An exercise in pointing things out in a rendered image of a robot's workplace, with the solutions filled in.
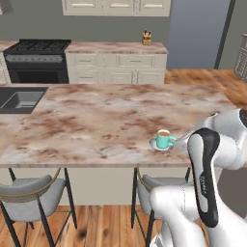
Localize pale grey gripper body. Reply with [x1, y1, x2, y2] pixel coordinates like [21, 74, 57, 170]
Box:
[176, 112, 220, 146]

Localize teal cup of tea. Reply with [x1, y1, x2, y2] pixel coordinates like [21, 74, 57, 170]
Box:
[155, 129, 178, 150]

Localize pale grey saucer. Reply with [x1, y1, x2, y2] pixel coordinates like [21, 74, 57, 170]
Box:
[149, 136, 176, 152]

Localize grey stool with black legs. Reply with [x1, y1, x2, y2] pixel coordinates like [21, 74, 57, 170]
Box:
[130, 167, 195, 247]
[0, 167, 78, 247]

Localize grey panelled cabinet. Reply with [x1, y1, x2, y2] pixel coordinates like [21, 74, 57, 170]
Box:
[233, 33, 247, 82]

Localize grey blue fridge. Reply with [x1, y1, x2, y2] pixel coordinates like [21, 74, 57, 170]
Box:
[166, 0, 236, 70]

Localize cream base cupboards run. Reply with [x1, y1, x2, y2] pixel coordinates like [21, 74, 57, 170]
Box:
[65, 52, 169, 86]

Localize wooden knife block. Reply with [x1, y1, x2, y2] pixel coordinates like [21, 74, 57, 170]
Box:
[142, 29, 152, 46]

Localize black stove with oven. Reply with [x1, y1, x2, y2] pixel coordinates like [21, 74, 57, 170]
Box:
[2, 39, 72, 85]

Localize dark grey sink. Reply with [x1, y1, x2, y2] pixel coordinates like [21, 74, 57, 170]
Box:
[0, 86, 49, 115]

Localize cream narrow base cupboard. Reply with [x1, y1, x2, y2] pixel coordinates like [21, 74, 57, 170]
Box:
[0, 51, 13, 86]

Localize grey extractor hood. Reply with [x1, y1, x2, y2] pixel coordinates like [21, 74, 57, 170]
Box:
[0, 0, 14, 15]

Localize cream wall cupboards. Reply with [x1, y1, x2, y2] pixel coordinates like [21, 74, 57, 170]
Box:
[61, 0, 173, 17]

